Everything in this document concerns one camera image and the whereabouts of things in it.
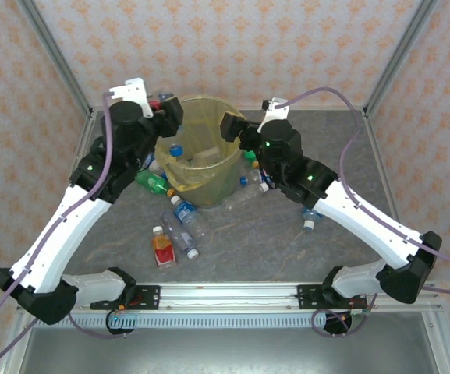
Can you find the small clear bottle blue label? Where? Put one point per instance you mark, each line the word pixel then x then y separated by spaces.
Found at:
pixel 310 222

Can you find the small clear bottle blue cap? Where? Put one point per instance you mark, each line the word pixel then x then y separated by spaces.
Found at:
pixel 178 233

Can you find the orange juice bottle red label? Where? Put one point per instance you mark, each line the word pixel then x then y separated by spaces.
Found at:
pixel 164 253

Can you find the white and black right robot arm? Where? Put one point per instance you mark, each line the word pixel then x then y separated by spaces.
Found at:
pixel 365 222

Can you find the yellow transparent bin liner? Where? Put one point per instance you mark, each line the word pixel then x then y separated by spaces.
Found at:
pixel 203 117

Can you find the olive plastic bin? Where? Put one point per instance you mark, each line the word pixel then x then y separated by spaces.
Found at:
pixel 209 191

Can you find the yellow bottle cap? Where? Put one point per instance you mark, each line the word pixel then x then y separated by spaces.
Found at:
pixel 255 164

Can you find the crushed bottle green cap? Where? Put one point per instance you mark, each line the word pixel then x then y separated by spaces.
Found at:
pixel 250 156

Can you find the aluminium table edge profile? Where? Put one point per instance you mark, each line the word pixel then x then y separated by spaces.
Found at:
pixel 380 163
pixel 86 134

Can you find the pepsi label bottle blue cap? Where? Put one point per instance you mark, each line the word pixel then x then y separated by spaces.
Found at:
pixel 252 177

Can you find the green bottle orange cap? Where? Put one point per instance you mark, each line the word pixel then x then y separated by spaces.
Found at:
pixel 152 183

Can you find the grey metal panel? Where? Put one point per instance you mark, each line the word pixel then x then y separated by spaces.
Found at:
pixel 224 354

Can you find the aluminium frame post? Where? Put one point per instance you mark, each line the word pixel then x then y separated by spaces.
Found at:
pixel 55 52
pixel 401 50

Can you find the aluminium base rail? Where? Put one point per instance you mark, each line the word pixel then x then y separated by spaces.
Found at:
pixel 228 296

